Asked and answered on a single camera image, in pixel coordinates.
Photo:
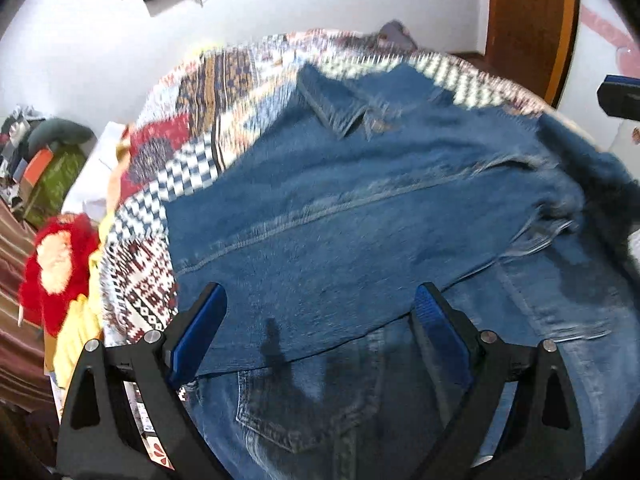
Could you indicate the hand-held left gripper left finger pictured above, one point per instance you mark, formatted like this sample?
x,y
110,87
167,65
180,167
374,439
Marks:
x,y
200,330

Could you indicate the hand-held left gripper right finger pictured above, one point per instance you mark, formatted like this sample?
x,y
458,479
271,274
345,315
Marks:
x,y
442,332

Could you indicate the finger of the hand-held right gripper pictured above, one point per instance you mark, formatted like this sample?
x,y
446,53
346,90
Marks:
x,y
620,95

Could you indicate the blue denim jeans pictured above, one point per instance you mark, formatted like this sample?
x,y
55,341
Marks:
x,y
300,425

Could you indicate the blue denim jacket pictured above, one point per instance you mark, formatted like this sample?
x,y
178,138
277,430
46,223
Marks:
x,y
360,220

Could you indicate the wooden door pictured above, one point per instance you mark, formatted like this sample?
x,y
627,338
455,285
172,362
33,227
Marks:
x,y
530,25

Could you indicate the yellow cloth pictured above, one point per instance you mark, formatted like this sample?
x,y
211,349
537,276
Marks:
x,y
80,330

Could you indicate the red plush toy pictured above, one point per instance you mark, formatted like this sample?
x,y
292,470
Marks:
x,y
60,265

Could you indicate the striped curtain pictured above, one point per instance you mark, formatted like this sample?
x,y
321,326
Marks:
x,y
20,310

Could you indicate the white bed sheet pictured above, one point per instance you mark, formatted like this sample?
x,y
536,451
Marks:
x,y
95,170

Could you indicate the green bag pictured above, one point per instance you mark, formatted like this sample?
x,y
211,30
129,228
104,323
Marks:
x,y
55,185

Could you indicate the orange box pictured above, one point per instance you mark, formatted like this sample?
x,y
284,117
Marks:
x,y
37,167

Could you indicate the grey purple bag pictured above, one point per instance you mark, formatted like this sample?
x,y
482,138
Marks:
x,y
397,35

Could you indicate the patchwork patterned blanket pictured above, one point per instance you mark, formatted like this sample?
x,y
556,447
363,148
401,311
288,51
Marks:
x,y
200,95

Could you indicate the dark grey cushion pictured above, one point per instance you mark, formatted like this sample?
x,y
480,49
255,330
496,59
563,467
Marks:
x,y
60,132

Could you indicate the pile of clutter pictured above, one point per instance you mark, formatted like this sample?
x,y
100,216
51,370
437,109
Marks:
x,y
15,135

